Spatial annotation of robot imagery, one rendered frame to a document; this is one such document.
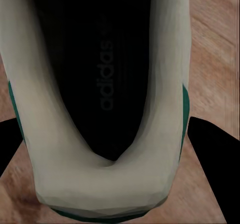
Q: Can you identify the gym shoe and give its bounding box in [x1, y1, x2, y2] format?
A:
[0, 0, 192, 224]

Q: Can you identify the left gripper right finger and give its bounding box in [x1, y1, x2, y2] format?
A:
[187, 117, 240, 224]

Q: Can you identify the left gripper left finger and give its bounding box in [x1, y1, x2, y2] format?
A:
[0, 118, 23, 176]

